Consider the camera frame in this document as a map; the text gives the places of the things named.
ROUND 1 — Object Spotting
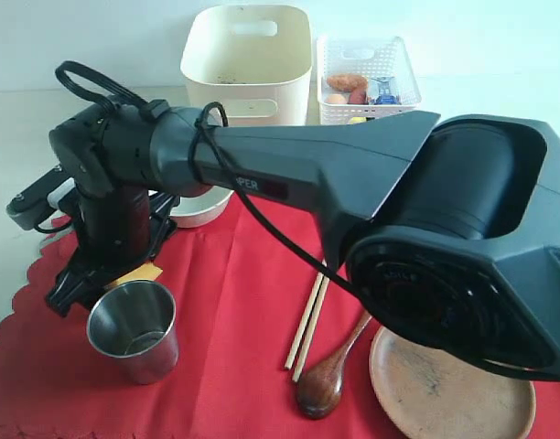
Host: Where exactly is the brown egg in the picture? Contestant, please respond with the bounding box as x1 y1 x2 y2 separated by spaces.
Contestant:
325 93 348 105

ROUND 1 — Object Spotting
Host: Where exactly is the white perforated plastic basket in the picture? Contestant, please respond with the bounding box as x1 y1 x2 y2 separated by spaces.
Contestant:
316 36 422 125

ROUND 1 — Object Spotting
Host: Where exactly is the dark wooden spoon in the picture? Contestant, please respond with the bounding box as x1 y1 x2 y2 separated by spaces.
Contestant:
296 311 372 420

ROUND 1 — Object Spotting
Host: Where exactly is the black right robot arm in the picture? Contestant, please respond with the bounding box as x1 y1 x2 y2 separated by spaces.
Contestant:
48 102 560 381

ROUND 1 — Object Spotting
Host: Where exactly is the yellow cheese wedge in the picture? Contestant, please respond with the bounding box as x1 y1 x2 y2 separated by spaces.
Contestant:
105 262 163 291

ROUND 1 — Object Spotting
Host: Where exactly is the blue white milk carton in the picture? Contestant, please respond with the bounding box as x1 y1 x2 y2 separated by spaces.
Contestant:
366 76 400 105

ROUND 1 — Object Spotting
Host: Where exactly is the red sausage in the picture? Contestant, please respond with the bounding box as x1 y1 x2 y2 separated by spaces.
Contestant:
348 88 368 105

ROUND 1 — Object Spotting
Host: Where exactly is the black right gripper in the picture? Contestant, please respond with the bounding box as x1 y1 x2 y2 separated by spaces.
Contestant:
45 186 178 317

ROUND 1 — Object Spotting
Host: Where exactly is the cream plastic storage bin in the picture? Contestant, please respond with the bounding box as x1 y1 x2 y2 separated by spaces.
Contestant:
180 5 313 126

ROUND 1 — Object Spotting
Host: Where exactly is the round wooden plate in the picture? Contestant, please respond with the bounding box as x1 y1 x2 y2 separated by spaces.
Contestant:
369 327 536 438

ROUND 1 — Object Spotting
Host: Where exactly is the yellow lemon with sticker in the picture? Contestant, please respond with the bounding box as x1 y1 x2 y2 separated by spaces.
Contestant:
348 117 367 124

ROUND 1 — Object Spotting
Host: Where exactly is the white ceramic bowl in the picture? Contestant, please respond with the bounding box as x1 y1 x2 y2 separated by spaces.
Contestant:
170 187 233 229

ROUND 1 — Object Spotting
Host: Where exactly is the stainless steel cup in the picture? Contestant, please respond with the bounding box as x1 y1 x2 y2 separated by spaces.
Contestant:
86 280 179 384

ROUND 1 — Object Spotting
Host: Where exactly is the wooden chopstick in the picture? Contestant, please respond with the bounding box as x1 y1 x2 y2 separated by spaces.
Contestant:
290 276 329 382
284 273 324 370

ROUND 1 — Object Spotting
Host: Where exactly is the red scalloped table cloth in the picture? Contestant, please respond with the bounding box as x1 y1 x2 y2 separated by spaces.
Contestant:
0 182 560 439

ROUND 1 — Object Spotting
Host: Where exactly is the fried chicken nugget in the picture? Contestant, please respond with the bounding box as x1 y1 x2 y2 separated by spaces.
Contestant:
326 73 368 92

